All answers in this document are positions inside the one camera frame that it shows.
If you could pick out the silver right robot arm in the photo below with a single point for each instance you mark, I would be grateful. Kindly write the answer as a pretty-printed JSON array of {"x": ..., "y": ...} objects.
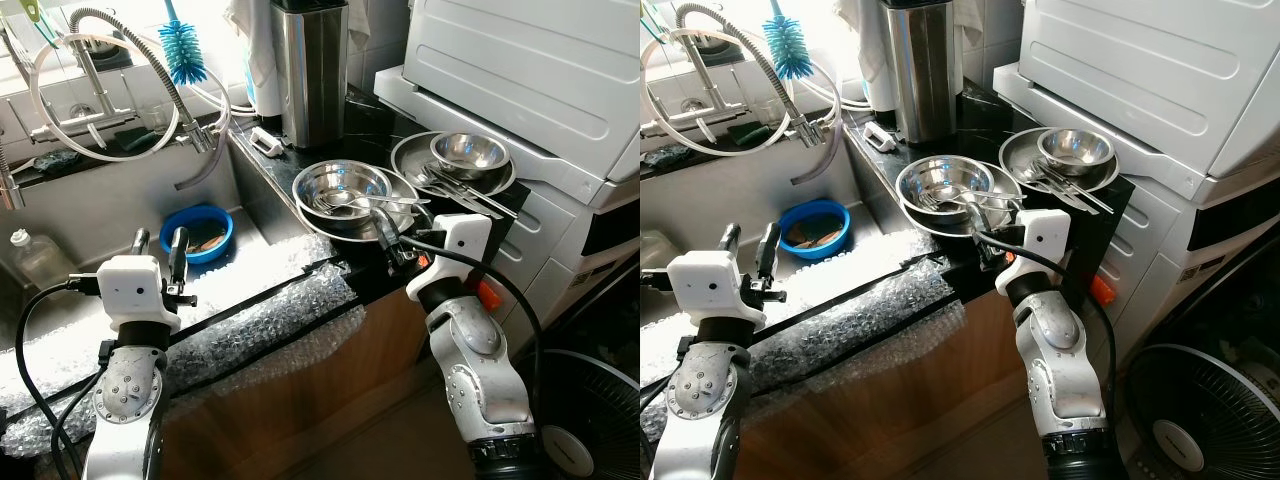
[
  {"x": 1050, "y": 350},
  {"x": 480, "y": 370}
]

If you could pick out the blue plastic bowl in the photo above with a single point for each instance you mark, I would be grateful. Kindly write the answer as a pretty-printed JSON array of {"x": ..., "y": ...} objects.
[
  {"x": 815, "y": 253},
  {"x": 200, "y": 258}
]

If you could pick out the wide steel bowl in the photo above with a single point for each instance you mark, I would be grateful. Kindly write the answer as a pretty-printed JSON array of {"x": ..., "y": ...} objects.
[
  {"x": 945, "y": 225},
  {"x": 345, "y": 229}
]

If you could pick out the green topped yellow sponge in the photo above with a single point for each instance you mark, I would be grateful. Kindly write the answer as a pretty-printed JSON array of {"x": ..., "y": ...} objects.
[
  {"x": 820, "y": 232},
  {"x": 205, "y": 240}
]

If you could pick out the steel sink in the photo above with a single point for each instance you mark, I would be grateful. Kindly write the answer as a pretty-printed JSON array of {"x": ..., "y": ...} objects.
[
  {"x": 100, "y": 200},
  {"x": 720, "y": 200}
]

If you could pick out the steel plate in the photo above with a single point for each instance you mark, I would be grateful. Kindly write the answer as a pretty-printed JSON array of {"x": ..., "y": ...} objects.
[
  {"x": 410, "y": 160},
  {"x": 1015, "y": 155}
]

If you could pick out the bubble wrap sheet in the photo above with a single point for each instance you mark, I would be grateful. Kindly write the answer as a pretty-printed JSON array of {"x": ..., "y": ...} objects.
[
  {"x": 250, "y": 290},
  {"x": 860, "y": 290}
]

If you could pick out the orange plastic object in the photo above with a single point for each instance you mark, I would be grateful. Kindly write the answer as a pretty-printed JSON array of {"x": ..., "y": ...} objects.
[
  {"x": 1102, "y": 290},
  {"x": 488, "y": 294}
]

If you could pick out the dark green scouring pad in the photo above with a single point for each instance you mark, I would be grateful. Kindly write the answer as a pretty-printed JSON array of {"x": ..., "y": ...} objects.
[
  {"x": 55, "y": 160},
  {"x": 665, "y": 155}
]

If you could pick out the small steel bowl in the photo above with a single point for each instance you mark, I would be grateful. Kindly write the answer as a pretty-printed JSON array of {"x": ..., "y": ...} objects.
[
  {"x": 1075, "y": 148},
  {"x": 470, "y": 152}
]

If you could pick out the white scrub brush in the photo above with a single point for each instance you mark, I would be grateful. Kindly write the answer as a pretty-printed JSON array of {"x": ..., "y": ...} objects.
[
  {"x": 268, "y": 140},
  {"x": 880, "y": 135}
]

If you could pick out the glass jar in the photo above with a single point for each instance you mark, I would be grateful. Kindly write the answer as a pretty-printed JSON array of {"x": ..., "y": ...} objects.
[
  {"x": 152, "y": 115},
  {"x": 768, "y": 110}
]

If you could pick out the steel knife block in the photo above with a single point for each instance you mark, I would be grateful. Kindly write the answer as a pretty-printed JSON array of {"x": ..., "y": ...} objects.
[
  {"x": 925, "y": 70},
  {"x": 310, "y": 70}
]

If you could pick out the steel tap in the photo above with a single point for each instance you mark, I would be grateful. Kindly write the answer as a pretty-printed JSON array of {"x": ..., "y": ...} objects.
[
  {"x": 88, "y": 90},
  {"x": 705, "y": 85}
]

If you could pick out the grey washing machine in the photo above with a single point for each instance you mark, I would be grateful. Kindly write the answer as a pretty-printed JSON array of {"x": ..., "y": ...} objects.
[
  {"x": 560, "y": 270},
  {"x": 1170, "y": 260}
]

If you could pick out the wooden cabinet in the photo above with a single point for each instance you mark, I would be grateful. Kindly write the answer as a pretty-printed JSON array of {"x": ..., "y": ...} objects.
[
  {"x": 300, "y": 400},
  {"x": 900, "y": 400}
]

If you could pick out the black knife sharpener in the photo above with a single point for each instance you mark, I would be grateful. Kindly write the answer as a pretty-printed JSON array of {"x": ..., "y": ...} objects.
[
  {"x": 712, "y": 42},
  {"x": 115, "y": 55}
]

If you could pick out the blue bottle brush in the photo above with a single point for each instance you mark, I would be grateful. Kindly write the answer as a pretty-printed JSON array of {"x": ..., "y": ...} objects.
[
  {"x": 790, "y": 45},
  {"x": 182, "y": 50}
]

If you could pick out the white appliance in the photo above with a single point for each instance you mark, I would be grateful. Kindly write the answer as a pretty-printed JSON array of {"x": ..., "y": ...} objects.
[
  {"x": 520, "y": 70},
  {"x": 1150, "y": 70}
]

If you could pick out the black fan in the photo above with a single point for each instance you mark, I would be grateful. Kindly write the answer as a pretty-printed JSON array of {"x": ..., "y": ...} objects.
[
  {"x": 1200, "y": 420},
  {"x": 600, "y": 420}
]

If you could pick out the white hanging cloth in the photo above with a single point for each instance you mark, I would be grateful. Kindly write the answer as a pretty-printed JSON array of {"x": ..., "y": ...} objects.
[
  {"x": 245, "y": 20},
  {"x": 852, "y": 15}
]

